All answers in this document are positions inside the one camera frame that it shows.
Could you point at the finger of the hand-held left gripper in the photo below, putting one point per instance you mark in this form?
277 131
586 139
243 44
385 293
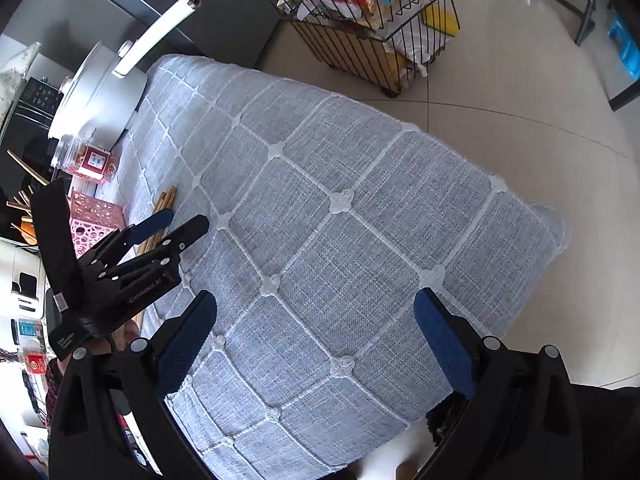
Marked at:
150 225
192 227

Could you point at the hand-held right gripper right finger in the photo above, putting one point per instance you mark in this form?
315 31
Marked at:
445 345

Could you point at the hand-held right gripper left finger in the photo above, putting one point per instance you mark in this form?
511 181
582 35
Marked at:
187 340

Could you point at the wooden chopstick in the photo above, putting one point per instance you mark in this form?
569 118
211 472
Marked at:
172 195
162 200

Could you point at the pink perforated utensil holder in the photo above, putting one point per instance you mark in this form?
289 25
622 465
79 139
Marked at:
95 210

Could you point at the person's left forearm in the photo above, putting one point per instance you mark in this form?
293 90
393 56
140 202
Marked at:
54 385

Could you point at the person's left hand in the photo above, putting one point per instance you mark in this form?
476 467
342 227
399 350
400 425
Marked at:
127 335

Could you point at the white air fryer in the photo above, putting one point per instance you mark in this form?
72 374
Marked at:
20 270

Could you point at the glass jar teal label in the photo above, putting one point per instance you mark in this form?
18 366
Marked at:
29 331

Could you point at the clear spice jar red label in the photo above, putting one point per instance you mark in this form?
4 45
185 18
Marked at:
92 160

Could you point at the bunch of thin bamboo chopsticks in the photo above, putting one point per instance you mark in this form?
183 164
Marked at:
25 167

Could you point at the grey checked tablecloth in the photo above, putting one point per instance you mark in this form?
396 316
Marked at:
350 260

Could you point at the black microwave oven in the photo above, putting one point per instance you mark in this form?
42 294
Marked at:
30 125

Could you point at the white electric cooking pot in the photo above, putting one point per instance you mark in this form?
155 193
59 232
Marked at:
95 95

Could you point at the floral microwave cover cloth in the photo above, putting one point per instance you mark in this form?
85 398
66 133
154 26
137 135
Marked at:
17 75

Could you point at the dark grey refrigerator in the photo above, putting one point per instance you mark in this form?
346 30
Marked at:
100 0

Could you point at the yellow packet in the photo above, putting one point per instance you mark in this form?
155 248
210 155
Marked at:
442 20

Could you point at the blue plastic stool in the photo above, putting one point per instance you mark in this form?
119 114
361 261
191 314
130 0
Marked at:
625 45

